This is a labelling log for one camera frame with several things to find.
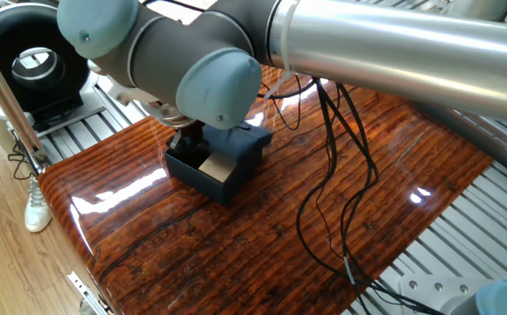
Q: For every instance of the silver cylinder post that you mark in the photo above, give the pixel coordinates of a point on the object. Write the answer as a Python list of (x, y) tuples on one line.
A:
[(480, 6)]

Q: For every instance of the pale wooden block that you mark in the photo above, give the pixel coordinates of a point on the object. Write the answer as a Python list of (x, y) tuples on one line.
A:
[(217, 168)]

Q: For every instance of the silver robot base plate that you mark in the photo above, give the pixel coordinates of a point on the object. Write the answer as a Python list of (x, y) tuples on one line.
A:
[(432, 289)]

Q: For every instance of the silver corner rail bracket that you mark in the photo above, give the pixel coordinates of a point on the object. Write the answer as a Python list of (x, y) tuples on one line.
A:
[(82, 289)]

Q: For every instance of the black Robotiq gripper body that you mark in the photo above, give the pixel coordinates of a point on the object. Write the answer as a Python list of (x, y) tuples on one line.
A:
[(194, 137)]

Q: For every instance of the blue gift box base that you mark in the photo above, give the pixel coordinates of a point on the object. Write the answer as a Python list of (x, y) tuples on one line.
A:
[(192, 179)]

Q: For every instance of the slanted aluminium frame post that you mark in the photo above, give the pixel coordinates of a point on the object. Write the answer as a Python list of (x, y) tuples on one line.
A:
[(3, 96)]

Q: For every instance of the wood-grain table mat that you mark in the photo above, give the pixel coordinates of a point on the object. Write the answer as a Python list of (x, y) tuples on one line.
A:
[(235, 240)]

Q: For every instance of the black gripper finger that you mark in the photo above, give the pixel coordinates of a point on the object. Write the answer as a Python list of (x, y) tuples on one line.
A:
[(175, 142)]

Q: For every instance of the blue gift box lid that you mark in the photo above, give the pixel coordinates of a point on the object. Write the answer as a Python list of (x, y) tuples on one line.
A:
[(240, 144)]

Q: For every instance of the white sneaker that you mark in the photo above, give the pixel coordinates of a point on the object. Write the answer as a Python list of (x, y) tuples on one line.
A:
[(37, 210)]

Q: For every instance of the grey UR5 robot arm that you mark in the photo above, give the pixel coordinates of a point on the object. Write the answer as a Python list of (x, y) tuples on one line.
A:
[(410, 52)]

